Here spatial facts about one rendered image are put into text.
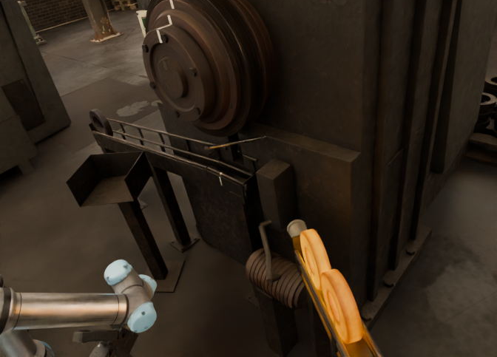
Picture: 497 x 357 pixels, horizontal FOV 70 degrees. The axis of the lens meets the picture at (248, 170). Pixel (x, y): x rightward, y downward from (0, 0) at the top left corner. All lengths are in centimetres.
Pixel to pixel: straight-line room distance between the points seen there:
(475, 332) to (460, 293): 18
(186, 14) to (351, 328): 86
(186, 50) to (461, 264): 156
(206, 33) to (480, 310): 152
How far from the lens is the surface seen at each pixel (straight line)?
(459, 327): 177
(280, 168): 113
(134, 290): 107
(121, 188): 164
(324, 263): 90
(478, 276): 196
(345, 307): 80
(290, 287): 115
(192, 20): 103
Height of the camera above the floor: 145
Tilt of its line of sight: 35 degrees down
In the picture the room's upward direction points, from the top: 11 degrees counter-clockwise
